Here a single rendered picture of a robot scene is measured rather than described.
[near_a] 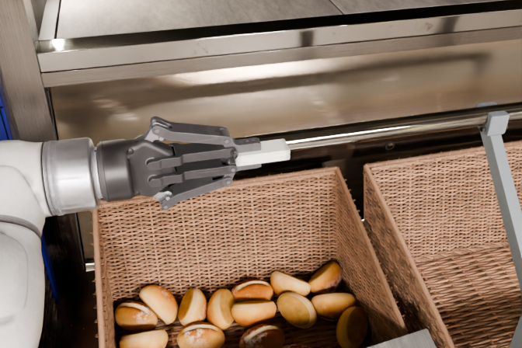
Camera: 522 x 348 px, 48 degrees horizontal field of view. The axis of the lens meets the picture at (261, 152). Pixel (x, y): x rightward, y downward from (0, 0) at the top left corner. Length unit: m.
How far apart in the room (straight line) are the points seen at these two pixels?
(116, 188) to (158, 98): 0.51
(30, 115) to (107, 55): 0.19
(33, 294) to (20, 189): 0.12
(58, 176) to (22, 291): 0.14
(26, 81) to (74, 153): 0.48
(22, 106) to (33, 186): 0.50
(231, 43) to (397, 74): 0.39
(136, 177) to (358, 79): 0.68
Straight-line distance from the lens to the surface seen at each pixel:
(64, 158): 0.70
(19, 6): 1.11
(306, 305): 1.29
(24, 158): 0.71
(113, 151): 0.71
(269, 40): 1.16
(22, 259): 0.64
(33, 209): 0.70
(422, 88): 1.35
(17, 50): 1.14
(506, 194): 0.95
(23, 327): 0.63
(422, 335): 1.12
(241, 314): 1.28
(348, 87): 1.27
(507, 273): 1.55
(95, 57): 1.13
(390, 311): 1.18
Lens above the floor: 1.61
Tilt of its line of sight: 34 degrees down
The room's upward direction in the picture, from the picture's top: straight up
